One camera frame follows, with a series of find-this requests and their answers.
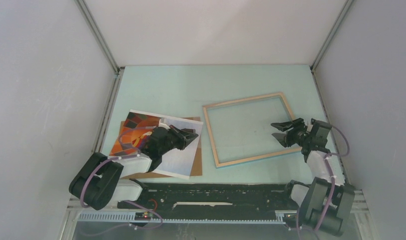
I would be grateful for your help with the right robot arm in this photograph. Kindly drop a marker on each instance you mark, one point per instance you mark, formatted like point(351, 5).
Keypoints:
point(325, 204)

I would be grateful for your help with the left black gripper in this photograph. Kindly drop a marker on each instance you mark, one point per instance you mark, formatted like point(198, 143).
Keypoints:
point(187, 137)

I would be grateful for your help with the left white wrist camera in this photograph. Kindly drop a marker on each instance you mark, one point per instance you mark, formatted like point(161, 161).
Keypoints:
point(163, 123)

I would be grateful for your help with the colourful balloon photo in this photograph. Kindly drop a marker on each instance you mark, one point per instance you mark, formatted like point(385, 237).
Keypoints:
point(176, 159)

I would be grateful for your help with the right corner aluminium post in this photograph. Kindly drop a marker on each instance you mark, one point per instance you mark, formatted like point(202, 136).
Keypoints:
point(332, 33)

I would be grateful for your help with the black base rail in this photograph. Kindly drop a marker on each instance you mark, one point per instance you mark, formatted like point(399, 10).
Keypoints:
point(210, 192)

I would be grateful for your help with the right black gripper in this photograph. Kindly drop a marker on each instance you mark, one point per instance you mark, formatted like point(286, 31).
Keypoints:
point(286, 139)

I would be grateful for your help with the wooden picture frame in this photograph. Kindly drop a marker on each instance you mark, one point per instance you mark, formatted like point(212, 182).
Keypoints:
point(240, 130)

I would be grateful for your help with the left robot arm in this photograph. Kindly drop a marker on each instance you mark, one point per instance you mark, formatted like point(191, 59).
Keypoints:
point(98, 181)

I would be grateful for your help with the aluminium mounting profile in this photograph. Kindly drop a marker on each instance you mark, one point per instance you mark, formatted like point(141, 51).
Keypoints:
point(202, 221)

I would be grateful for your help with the corner aluminium post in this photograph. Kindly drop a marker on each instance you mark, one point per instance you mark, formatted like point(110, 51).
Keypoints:
point(332, 33)
point(94, 28)

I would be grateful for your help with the left corner aluminium post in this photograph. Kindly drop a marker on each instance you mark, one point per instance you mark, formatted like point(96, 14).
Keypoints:
point(94, 28)

